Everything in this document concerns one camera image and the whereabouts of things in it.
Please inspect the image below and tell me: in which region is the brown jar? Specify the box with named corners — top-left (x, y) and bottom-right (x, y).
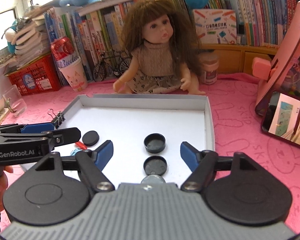
top-left (199, 52), bottom-right (220, 85)

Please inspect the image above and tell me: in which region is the teal plush toy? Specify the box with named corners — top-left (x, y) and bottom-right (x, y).
top-left (2, 19), bottom-right (20, 54)

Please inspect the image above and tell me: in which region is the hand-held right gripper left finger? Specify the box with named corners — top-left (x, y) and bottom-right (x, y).
top-left (35, 140), bottom-right (115, 193)

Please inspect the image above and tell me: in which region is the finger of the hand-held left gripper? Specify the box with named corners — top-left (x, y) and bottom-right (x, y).
top-left (17, 122), bottom-right (54, 134)
top-left (41, 127), bottom-right (82, 147)

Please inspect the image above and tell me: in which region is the flat lying book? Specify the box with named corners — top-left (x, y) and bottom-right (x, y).
top-left (77, 0), bottom-right (143, 17)

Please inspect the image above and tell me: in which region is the clear drinking glass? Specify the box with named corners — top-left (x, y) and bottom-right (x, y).
top-left (2, 85), bottom-right (28, 117)

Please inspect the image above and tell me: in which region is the smartphone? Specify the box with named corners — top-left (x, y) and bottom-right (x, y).
top-left (261, 91), bottom-right (300, 150)

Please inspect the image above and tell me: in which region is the white cardboard box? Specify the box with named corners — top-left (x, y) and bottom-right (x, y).
top-left (51, 94), bottom-right (215, 184)

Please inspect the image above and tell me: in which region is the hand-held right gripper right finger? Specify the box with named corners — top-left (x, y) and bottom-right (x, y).
top-left (180, 141), bottom-right (262, 193)

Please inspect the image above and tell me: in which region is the wooden drawer cabinet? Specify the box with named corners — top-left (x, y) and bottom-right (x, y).
top-left (201, 42), bottom-right (278, 74)

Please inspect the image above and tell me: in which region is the small black binder clip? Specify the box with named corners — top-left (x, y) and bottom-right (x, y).
top-left (47, 108), bottom-right (66, 130)

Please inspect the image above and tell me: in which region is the stack of books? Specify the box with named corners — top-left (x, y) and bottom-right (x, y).
top-left (5, 5), bottom-right (55, 68)

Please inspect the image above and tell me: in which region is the person's left hand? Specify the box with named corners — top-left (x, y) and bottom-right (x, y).
top-left (0, 166), bottom-right (14, 213)

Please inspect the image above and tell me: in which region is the black disc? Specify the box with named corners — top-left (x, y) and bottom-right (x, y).
top-left (82, 131), bottom-right (100, 147)

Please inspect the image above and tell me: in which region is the red beer can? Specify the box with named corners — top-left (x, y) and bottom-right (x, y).
top-left (51, 36), bottom-right (77, 68)

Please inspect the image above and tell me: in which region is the white paper cup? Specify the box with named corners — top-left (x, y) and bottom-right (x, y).
top-left (59, 56), bottom-right (88, 93)

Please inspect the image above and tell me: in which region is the red plastic crate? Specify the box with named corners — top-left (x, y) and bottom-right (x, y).
top-left (6, 54), bottom-right (63, 97)

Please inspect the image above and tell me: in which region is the brown-haired doll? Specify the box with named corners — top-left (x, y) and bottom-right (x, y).
top-left (112, 0), bottom-right (207, 95)

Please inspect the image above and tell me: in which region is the pink bunny print cloth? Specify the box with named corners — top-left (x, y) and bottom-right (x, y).
top-left (0, 72), bottom-right (300, 235)

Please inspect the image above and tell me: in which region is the black toy bicycle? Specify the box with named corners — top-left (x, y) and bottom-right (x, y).
top-left (93, 50), bottom-right (133, 82)

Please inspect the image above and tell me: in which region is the row of upright books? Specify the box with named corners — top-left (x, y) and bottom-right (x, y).
top-left (44, 0), bottom-right (300, 85)

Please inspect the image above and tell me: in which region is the tall black cap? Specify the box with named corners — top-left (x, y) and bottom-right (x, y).
top-left (143, 133), bottom-right (166, 153)

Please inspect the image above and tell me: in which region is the pink triangular stand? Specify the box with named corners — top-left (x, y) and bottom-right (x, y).
top-left (252, 1), bottom-right (300, 115)

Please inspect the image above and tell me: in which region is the colourful printed box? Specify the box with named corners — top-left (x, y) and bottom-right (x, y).
top-left (192, 8), bottom-right (238, 45)

